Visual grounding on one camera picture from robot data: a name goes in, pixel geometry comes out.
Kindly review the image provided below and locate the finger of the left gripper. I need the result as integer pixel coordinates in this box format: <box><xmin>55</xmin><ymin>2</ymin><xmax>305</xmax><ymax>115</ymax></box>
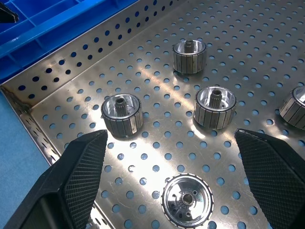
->
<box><xmin>0</xmin><ymin>4</ymin><xmax>20</xmax><ymax>24</ymax></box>

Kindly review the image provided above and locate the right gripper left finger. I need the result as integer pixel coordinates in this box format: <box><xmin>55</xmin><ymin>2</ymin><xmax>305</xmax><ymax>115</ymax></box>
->
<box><xmin>3</xmin><ymin>130</ymin><xmax>109</xmax><ymax>229</ymax></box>

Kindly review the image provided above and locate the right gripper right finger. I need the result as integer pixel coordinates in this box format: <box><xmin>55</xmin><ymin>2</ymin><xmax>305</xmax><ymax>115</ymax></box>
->
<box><xmin>234</xmin><ymin>128</ymin><xmax>305</xmax><ymax>229</ymax></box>

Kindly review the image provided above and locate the metal motor rotor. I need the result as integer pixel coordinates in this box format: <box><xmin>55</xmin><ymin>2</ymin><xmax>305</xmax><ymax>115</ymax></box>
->
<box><xmin>172</xmin><ymin>39</ymin><xmax>207</xmax><ymax>74</ymax></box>
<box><xmin>279</xmin><ymin>86</ymin><xmax>305</xmax><ymax>131</ymax></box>
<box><xmin>161</xmin><ymin>173</ymin><xmax>214</xmax><ymax>229</ymax></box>
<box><xmin>194</xmin><ymin>85</ymin><xmax>237</xmax><ymax>130</ymax></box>
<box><xmin>101</xmin><ymin>92</ymin><xmax>144</xmax><ymax>138</ymax></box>

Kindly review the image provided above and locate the blue compartment bin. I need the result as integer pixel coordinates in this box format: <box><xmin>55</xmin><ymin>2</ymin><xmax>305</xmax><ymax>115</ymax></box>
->
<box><xmin>0</xmin><ymin>0</ymin><xmax>144</xmax><ymax>84</ymax></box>

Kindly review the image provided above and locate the perforated metal tray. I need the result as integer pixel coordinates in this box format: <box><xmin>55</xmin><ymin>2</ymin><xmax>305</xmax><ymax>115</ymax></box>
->
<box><xmin>0</xmin><ymin>0</ymin><xmax>305</xmax><ymax>229</ymax></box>

